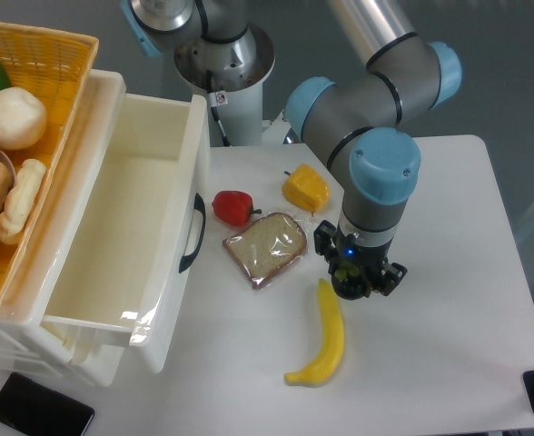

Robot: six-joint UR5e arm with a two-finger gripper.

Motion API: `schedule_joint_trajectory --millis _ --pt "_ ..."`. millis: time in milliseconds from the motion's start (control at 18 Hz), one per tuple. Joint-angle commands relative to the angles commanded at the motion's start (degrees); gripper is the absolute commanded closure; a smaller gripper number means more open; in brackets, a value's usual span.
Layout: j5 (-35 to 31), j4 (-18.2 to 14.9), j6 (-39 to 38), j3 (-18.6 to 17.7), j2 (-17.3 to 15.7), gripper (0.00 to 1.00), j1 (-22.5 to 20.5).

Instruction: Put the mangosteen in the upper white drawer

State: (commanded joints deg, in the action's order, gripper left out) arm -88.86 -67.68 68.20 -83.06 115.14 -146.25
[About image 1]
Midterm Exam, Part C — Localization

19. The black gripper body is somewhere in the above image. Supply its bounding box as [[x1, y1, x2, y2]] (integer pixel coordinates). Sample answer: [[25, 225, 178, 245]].
[[333, 226, 391, 298]]

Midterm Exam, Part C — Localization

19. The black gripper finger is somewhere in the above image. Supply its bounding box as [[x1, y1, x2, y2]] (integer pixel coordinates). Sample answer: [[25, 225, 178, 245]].
[[372, 261, 408, 296], [313, 220, 338, 273]]

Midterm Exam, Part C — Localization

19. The dark mangosteen with green top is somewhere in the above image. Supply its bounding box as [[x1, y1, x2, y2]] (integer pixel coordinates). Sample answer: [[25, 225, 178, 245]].
[[331, 268, 368, 301]]

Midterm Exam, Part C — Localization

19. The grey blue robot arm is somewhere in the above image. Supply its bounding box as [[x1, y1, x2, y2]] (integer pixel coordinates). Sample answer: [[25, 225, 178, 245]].
[[121, 1, 462, 300]]

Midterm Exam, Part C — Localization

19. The open upper white drawer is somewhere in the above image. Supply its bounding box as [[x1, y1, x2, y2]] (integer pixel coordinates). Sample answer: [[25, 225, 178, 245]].
[[46, 94, 210, 373]]

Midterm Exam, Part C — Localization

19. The white drawer cabinet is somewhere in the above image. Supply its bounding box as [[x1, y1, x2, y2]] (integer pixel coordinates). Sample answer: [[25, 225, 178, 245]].
[[0, 70, 126, 386]]

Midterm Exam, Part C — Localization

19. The yellow bell pepper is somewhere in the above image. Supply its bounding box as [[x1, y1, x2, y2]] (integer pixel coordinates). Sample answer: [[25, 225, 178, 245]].
[[282, 163, 330, 213]]

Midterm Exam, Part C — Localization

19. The wrapped bread slice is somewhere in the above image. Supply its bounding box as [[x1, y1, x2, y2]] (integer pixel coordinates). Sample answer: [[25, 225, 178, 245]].
[[222, 212, 307, 290]]

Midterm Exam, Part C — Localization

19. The red bell pepper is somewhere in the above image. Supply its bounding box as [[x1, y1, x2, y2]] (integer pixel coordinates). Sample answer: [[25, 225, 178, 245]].
[[212, 191, 262, 227]]

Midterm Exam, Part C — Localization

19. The yellow banana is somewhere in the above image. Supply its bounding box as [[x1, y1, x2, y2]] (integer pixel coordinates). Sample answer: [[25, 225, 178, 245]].
[[283, 279, 345, 386]]

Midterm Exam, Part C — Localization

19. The beige peanut-shaped toy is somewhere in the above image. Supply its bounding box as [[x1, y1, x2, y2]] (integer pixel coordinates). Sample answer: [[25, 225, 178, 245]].
[[0, 159, 46, 245]]

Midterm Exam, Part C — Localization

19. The yellow woven basket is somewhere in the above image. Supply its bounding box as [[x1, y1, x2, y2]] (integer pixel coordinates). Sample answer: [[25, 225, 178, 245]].
[[0, 22, 99, 306]]

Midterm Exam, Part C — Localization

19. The white round bun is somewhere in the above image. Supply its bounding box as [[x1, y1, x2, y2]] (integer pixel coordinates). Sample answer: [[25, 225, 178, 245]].
[[0, 87, 48, 151]]

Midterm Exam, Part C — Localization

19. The black smartphone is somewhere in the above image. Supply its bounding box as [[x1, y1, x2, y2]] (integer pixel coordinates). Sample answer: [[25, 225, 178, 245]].
[[0, 372, 95, 436]]

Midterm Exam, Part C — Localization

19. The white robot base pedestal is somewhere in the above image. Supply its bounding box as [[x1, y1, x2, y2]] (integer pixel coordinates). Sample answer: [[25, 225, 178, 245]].
[[174, 23, 275, 147]]

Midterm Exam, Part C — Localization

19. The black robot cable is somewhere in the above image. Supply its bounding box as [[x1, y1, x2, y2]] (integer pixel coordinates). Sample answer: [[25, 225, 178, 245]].
[[205, 70, 232, 148]]

